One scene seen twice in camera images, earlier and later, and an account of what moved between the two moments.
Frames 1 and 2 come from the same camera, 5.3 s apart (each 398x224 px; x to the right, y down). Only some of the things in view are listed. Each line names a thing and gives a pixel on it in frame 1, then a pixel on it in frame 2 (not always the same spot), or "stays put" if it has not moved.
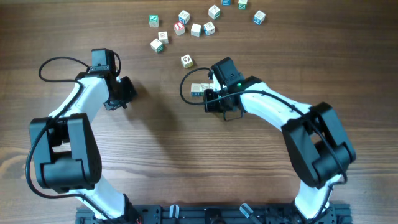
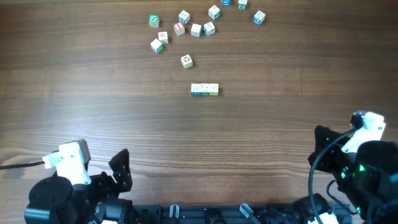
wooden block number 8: [195, 89] stays put
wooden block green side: [203, 87] stays put
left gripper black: [130, 94] → [120, 173]
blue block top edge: [226, 2] stays put
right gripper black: [209, 107] → [323, 139]
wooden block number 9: [196, 30] stays put
